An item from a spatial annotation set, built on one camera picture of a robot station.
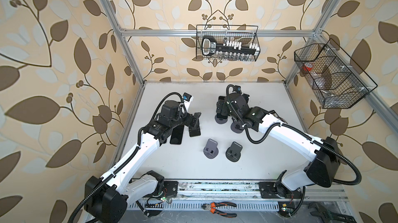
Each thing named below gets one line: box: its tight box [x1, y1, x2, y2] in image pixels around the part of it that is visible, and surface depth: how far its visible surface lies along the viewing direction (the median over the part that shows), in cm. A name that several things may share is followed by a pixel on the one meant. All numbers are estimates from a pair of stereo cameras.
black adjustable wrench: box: [307, 201, 358, 223], surface depth 69 cm
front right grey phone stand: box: [225, 141, 244, 163], surface depth 82 cm
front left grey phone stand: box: [203, 138, 219, 159], surface depth 84 cm
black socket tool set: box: [201, 35, 259, 60], surface depth 86 cm
